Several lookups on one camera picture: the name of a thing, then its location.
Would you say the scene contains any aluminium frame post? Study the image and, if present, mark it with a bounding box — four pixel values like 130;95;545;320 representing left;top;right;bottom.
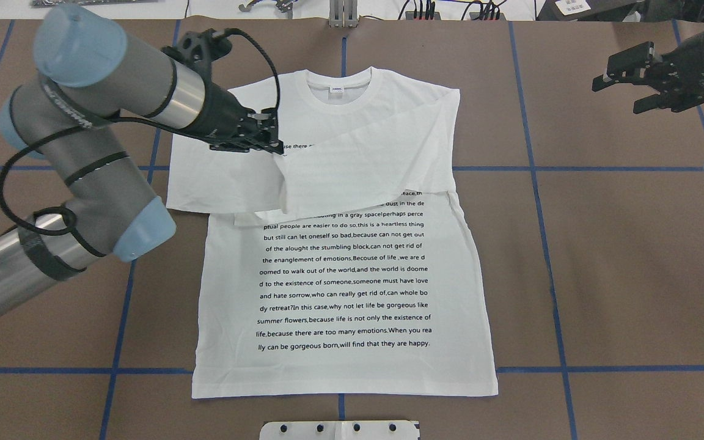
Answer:
329;0;359;29

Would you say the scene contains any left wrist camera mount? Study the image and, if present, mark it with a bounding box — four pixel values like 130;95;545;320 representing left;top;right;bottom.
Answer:
161;29;233;81

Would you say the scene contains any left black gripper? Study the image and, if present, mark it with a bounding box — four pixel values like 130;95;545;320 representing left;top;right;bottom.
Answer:
188;82;284;154

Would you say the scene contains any white printed long-sleeve shirt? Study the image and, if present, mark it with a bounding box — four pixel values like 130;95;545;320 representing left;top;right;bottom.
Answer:
167;67;499;399

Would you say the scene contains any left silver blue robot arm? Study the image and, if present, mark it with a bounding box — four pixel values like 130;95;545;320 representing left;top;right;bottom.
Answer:
0;4;284;317

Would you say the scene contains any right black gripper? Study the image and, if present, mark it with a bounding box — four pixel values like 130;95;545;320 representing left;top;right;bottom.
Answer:
592;32;704;114

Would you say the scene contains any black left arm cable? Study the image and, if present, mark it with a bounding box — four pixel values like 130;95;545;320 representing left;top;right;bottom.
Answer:
0;27;282;259

